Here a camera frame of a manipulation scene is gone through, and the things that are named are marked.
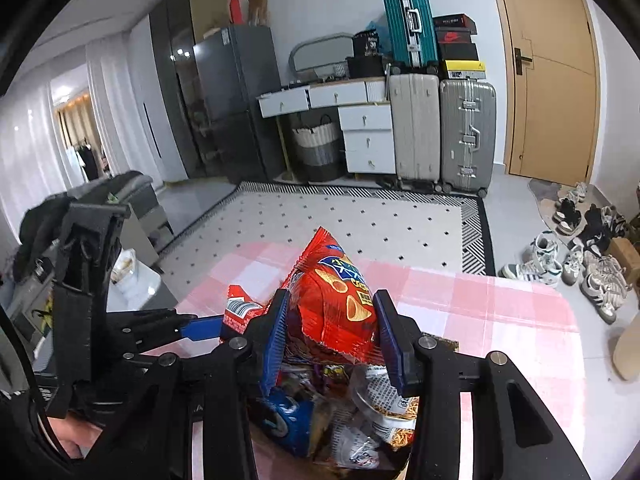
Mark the woven laundry basket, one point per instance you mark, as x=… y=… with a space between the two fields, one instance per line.
x=315 y=150

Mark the silver suitcase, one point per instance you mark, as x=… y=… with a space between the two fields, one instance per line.
x=467 y=135

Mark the grey arched mirror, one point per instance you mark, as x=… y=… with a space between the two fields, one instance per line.
x=320 y=50

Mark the grey fabric seat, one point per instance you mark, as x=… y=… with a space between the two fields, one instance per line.
x=145 y=210

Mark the small red snack packet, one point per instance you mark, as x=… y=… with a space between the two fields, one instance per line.
x=240 y=310

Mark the dark cloth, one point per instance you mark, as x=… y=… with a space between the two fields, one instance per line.
x=40 y=230

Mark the flat black box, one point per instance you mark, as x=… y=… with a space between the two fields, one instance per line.
x=365 y=67

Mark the beige suitcase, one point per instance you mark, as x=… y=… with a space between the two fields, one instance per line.
x=415 y=130

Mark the pile of loose sneakers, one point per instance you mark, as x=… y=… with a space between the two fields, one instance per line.
x=600 y=285

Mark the blue cookie packet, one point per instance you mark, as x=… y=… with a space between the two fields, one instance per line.
x=285 y=420

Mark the white desk with drawers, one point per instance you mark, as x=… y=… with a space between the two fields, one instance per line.
x=367 y=145

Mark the white curtain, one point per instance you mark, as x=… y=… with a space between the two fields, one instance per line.
x=112 y=110

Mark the person's left hand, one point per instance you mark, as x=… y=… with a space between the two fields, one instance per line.
x=70 y=440

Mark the plain black shoebox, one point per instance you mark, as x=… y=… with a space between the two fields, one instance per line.
x=457 y=51

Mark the brown paper bag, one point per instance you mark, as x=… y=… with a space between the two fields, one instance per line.
x=258 y=9

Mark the hanging dark clothes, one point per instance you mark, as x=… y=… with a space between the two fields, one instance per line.
x=89 y=162

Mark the pink checkered tablecloth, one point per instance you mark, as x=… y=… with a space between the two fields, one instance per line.
x=500 y=320

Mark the black round gift box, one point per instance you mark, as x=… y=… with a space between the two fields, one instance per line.
x=367 y=44

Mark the teal suitcase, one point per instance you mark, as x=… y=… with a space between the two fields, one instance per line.
x=410 y=25

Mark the cream trash bin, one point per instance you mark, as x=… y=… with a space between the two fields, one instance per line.
x=630 y=355

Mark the black shoebox with red stripe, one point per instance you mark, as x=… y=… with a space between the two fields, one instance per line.
x=454 y=22

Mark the grey refrigerator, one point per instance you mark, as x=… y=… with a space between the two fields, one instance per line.
x=240 y=85

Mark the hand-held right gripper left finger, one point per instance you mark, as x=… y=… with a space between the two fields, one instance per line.
x=275 y=345

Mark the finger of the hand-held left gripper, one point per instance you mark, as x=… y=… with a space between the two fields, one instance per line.
x=200 y=327
x=142 y=356

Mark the small brown cardboard box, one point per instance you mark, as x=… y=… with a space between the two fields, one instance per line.
x=627 y=255

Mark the tan wooden door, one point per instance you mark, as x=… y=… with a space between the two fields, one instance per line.
x=555 y=85

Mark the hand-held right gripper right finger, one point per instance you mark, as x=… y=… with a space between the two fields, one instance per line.
x=392 y=345

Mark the grey doormat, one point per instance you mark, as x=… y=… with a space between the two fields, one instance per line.
x=542 y=200

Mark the red paper bag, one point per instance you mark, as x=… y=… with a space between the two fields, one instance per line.
x=238 y=10

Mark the dark glass cabinet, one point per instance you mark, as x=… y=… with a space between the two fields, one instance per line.
x=175 y=85

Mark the dotted rug with striped border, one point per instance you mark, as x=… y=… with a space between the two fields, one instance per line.
x=350 y=220

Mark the red triangular chips bag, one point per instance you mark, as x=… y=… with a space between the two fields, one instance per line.
x=330 y=300

